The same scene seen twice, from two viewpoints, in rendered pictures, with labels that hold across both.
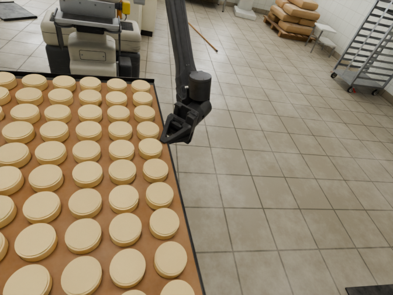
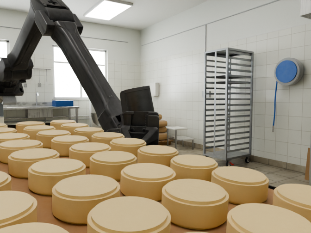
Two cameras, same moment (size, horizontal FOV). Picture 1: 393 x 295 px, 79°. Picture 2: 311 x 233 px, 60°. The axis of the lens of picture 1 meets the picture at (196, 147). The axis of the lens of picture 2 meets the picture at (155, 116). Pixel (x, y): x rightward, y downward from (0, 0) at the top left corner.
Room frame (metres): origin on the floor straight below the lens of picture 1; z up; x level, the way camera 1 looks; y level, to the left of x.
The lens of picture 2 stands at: (-0.01, 0.15, 1.06)
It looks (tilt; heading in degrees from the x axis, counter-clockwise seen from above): 4 degrees down; 345
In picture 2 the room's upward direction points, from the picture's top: straight up
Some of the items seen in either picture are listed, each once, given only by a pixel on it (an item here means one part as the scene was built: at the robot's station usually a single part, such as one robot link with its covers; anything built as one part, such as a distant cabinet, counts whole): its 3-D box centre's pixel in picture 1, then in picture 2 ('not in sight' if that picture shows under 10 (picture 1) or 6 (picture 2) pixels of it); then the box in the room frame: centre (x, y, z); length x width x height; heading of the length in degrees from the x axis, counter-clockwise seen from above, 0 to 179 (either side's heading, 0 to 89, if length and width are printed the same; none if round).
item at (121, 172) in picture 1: (122, 171); (113, 164); (0.28, 0.12, 0.99); 0.05 x 0.05 x 0.02
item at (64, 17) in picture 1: (89, 27); not in sight; (1.06, 0.62, 0.93); 0.28 x 0.16 x 0.22; 116
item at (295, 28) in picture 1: (296, 27); (152, 136); (5.93, -1.37, 0.19); 0.72 x 0.42 x 0.15; 112
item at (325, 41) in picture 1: (322, 40); (179, 137); (5.32, -1.81, 0.23); 0.44 x 0.44 x 0.46; 9
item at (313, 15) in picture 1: (301, 11); (150, 123); (5.94, -1.33, 0.49); 0.72 x 0.42 x 0.15; 113
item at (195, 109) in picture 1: (188, 119); (142, 136); (0.51, 0.04, 0.99); 0.07 x 0.07 x 0.10; 72
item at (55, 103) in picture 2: not in sight; (62, 103); (6.57, 0.60, 0.95); 0.40 x 0.30 x 0.14; 110
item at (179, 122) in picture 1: (172, 135); (137, 149); (0.44, 0.06, 0.97); 0.09 x 0.07 x 0.07; 162
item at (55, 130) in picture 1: (54, 131); not in sight; (0.33, 0.29, 1.00); 0.05 x 0.05 x 0.02
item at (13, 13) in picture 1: (9, 10); not in sight; (3.08, 2.92, 0.02); 0.60 x 0.40 x 0.03; 64
